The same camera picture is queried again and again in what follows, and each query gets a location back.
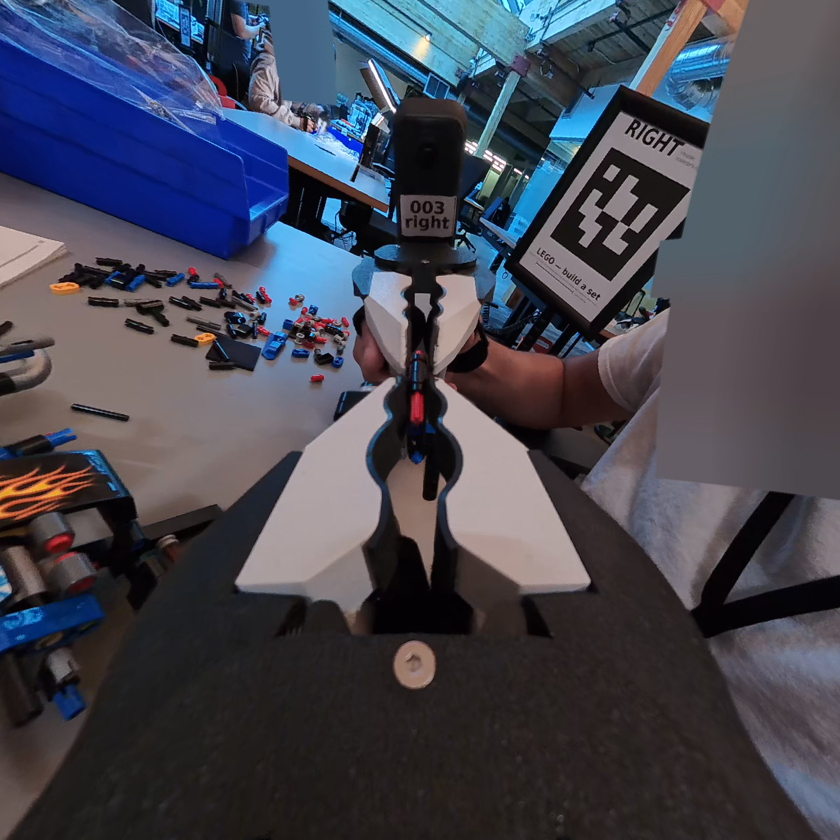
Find black framed marker sign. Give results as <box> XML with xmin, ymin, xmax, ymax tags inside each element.
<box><xmin>504</xmin><ymin>84</ymin><xmax>711</xmax><ymax>341</ymax></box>

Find black lego beam with pins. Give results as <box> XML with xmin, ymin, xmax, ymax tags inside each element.
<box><xmin>402</xmin><ymin>350</ymin><xmax>442</xmax><ymax>501</ymax></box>

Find clear plastic bag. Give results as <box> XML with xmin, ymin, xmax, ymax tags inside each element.
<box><xmin>0</xmin><ymin>0</ymin><xmax>227</xmax><ymax>127</ymax></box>

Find flame printed lego assembly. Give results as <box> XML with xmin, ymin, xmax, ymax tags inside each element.
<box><xmin>0</xmin><ymin>428</ymin><xmax>222</xmax><ymax>727</ymax></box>

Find stacked blue plastic bins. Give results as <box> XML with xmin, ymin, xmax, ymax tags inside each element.
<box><xmin>0</xmin><ymin>26</ymin><xmax>291</xmax><ymax>260</ymax></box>

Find background work table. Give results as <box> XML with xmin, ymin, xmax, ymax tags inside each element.
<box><xmin>223</xmin><ymin>108</ymin><xmax>395</xmax><ymax>212</ymax></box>

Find black harness strap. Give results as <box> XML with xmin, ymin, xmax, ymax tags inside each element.
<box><xmin>690</xmin><ymin>491</ymin><xmax>840</xmax><ymax>639</ymax></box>

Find white instruction booklet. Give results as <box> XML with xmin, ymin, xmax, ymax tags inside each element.
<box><xmin>0</xmin><ymin>225</ymin><xmax>70</xmax><ymax>290</ymax></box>

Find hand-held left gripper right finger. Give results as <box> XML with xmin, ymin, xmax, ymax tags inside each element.
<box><xmin>428</xmin><ymin>379</ymin><xmax>593</xmax><ymax>619</ymax></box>

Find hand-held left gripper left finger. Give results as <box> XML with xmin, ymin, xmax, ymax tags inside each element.
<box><xmin>235</xmin><ymin>377</ymin><xmax>404</xmax><ymax>632</ymax></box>

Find pile of small colourful lego pieces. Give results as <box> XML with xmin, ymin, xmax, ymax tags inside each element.
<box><xmin>49</xmin><ymin>256</ymin><xmax>352</xmax><ymax>385</ymax></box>

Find dark flat lego panel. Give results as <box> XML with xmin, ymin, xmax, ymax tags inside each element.
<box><xmin>205</xmin><ymin>333</ymin><xmax>265</xmax><ymax>373</ymax></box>

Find person's right forearm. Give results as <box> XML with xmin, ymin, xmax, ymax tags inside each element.
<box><xmin>482</xmin><ymin>340</ymin><xmax>632</xmax><ymax>432</ymax></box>

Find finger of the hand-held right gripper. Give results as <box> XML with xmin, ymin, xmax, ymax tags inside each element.
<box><xmin>363</xmin><ymin>271</ymin><xmax>420</xmax><ymax>378</ymax></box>
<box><xmin>430</xmin><ymin>272</ymin><xmax>481</xmax><ymax>380</ymax></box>

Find grey lego chassis assembly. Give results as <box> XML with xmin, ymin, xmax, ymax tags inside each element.
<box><xmin>0</xmin><ymin>319</ymin><xmax>56</xmax><ymax>396</ymax></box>

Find person's right hand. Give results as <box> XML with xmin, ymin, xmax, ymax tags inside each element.
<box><xmin>352</xmin><ymin>325</ymin><xmax>490</xmax><ymax>392</ymax></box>

